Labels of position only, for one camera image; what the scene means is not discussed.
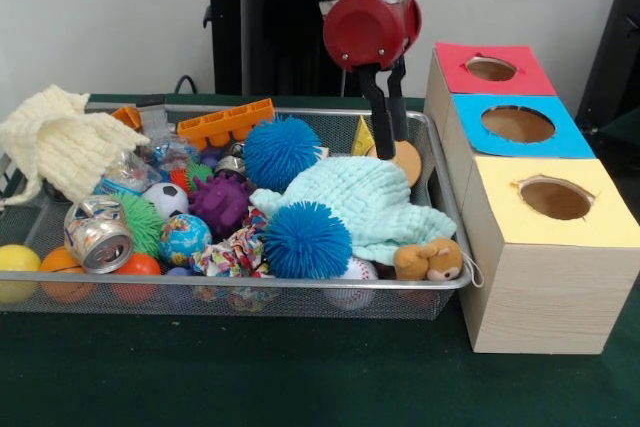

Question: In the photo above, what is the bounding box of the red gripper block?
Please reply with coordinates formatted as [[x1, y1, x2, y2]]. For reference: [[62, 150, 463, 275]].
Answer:
[[322, 0, 423, 161]]

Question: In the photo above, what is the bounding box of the toy hamburger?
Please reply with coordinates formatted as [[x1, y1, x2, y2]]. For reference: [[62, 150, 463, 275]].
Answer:
[[393, 139, 424, 183]]

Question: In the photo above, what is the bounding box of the mint green muslin cloth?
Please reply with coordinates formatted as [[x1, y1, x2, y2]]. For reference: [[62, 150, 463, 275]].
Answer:
[[249, 155, 457, 266]]

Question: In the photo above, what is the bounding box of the brown plush monkey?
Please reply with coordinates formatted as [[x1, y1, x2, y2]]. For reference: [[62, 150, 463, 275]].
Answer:
[[393, 237, 485, 288]]

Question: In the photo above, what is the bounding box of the blue spiky ball with eyes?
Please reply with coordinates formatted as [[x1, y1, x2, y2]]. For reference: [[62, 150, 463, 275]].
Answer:
[[262, 200, 354, 281]]

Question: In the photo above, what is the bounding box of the crushed silver drink can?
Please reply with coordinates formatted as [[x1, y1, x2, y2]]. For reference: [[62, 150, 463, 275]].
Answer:
[[63, 195, 136, 275]]

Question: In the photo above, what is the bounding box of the cream muslin cloth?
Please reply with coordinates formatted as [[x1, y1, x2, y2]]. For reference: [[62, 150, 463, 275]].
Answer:
[[0, 84, 151, 208]]

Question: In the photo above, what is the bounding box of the wooden box with three holes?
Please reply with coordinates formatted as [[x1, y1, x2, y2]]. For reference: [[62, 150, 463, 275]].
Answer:
[[423, 41, 640, 356]]

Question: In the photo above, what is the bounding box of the yellow toy cheese wedge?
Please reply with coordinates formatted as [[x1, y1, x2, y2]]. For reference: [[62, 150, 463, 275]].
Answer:
[[349, 115, 376, 156]]

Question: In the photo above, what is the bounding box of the plain blue spiky ball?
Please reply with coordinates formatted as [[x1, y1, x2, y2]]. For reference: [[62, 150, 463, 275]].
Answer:
[[243, 114, 324, 193]]

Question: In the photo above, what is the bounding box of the white toy baseball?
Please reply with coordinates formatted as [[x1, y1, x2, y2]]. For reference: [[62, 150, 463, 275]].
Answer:
[[344, 256, 379, 281]]

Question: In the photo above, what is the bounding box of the purple spiky ball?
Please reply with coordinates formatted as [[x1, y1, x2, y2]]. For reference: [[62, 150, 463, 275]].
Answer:
[[188, 174, 251, 238]]

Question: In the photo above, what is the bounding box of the multicolour patterned cloth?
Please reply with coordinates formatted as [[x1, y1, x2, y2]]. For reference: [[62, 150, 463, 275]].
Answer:
[[189, 206, 271, 278]]

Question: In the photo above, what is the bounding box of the dark green side table cloth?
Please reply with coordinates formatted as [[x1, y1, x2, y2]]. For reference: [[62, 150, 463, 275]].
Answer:
[[599, 107, 640, 148]]

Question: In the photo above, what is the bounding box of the black flat monitor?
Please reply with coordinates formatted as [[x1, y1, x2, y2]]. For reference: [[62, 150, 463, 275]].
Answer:
[[574, 0, 640, 123]]

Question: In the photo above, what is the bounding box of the small toy soccer ball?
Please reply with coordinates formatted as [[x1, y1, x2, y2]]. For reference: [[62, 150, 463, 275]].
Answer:
[[143, 181, 190, 221]]

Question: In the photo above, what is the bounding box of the blue globe ball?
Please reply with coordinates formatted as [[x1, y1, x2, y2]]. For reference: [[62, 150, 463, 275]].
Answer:
[[158, 214, 214, 267]]

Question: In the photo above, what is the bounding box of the orange red smooth ball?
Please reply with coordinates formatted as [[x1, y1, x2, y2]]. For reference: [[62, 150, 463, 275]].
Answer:
[[112, 252, 164, 303]]

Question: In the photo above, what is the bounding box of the orange toy basketball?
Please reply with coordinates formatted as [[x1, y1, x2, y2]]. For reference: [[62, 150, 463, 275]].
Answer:
[[39, 246, 97, 304]]

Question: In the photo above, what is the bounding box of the yellow smooth ball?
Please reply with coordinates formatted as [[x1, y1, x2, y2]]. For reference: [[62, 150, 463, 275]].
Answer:
[[0, 244, 42, 304]]

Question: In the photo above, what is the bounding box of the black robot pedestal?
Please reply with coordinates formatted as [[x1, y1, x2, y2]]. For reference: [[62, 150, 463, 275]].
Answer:
[[192, 0, 366, 97]]

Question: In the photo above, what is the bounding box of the wire mesh bin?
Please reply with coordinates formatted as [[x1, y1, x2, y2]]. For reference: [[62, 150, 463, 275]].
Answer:
[[0, 102, 475, 321]]

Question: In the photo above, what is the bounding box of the black cable loop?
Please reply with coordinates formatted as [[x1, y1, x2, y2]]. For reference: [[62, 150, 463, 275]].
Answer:
[[172, 75, 201, 96]]

